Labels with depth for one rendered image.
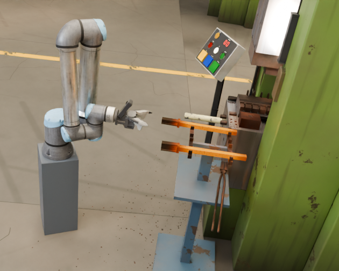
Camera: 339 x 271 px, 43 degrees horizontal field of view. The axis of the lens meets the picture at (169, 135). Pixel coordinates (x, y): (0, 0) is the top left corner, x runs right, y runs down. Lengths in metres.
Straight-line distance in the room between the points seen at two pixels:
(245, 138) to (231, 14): 5.09
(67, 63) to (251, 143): 1.16
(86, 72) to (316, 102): 1.22
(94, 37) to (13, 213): 1.47
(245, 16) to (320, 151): 5.36
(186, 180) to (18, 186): 1.49
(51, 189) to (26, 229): 0.44
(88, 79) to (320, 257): 1.71
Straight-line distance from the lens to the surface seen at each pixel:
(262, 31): 2.42
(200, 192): 2.36
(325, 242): 2.71
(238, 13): 7.54
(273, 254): 2.87
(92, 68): 2.41
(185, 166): 2.52
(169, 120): 2.39
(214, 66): 3.08
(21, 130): 4.06
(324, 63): 2.15
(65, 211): 2.92
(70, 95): 2.36
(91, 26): 2.31
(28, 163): 3.64
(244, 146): 2.63
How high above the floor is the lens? 2.20
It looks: 33 degrees down
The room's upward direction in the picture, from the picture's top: 9 degrees clockwise
